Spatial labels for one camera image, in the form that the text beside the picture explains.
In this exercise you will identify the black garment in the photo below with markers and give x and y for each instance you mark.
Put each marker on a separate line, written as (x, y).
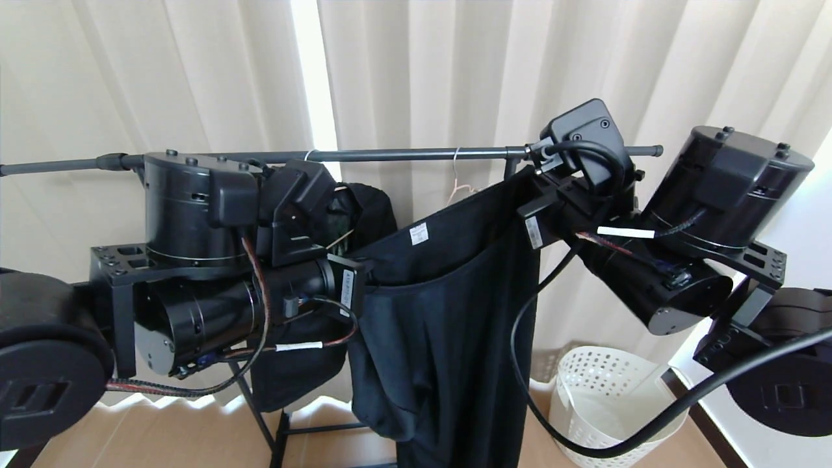
(442, 325)

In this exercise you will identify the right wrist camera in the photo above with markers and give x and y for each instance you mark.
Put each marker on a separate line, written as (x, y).
(585, 136)

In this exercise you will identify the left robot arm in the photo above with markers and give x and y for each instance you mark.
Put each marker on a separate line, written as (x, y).
(52, 351)

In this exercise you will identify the beige curtain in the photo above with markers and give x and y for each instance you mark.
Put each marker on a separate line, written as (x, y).
(162, 78)
(455, 65)

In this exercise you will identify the black clothes rack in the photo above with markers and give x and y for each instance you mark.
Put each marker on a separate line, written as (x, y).
(390, 155)

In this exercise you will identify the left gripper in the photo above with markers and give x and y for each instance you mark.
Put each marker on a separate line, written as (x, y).
(214, 318)

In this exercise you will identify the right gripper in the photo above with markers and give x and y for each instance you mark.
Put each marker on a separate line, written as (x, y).
(663, 292)

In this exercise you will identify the pink clothes hanger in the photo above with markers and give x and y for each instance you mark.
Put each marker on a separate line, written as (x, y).
(307, 156)
(454, 166)

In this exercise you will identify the white laundry basket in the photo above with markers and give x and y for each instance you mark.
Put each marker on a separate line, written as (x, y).
(611, 390)

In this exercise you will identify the black shorts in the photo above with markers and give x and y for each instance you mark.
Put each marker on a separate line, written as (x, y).
(377, 214)

